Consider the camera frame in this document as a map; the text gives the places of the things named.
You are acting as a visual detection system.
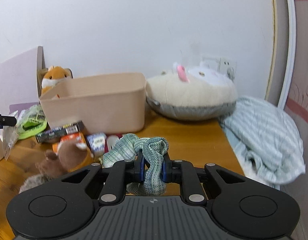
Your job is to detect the green knitted scrunchie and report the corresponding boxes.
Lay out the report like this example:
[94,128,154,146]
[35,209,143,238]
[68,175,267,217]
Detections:
[102,133,169,196]

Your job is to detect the red white small plush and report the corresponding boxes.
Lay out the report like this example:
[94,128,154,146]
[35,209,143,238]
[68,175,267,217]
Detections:
[106,134,123,151]

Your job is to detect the blue white tissue pack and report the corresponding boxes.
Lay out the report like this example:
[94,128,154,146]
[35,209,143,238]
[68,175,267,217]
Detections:
[86,133,106,158]

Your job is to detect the dark long snack box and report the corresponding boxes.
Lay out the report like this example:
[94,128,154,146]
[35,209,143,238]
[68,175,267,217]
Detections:
[35,121,85,143]

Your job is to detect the orange snack packet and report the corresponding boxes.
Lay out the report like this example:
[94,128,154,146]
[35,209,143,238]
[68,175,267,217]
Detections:
[52,132,93,167]

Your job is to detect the brown monkey plush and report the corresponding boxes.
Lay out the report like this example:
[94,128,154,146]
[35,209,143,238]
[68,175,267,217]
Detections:
[36,140,94,179]

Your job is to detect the clear plastic bag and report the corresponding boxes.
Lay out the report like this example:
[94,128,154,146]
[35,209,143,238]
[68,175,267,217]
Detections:
[2,111,19,160]

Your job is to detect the green snack bag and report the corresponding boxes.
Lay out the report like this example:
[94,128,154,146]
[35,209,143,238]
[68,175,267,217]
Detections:
[17,104,47,140]

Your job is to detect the lilac board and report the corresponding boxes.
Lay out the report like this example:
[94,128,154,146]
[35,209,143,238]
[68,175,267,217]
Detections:
[0,47,39,115]

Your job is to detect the grey fluffy plush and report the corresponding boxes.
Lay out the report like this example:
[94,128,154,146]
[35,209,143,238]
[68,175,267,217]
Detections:
[19,174,51,193]

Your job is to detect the orange hamster plush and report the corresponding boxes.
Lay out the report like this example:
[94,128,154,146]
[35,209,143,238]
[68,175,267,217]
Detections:
[41,66,73,95]

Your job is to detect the beige plastic storage bin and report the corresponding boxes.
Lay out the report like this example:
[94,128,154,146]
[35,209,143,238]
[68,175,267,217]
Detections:
[40,73,146,134]

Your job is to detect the large cream sheep plush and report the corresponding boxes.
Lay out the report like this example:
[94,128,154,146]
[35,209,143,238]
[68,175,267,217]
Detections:
[146,61,237,121]

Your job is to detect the light green striped blanket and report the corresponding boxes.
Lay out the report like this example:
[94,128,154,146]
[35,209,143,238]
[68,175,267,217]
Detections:
[219,96,306,189]

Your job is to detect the white wall socket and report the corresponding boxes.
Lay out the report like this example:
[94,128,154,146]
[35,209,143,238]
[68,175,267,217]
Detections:
[200,56,237,81]

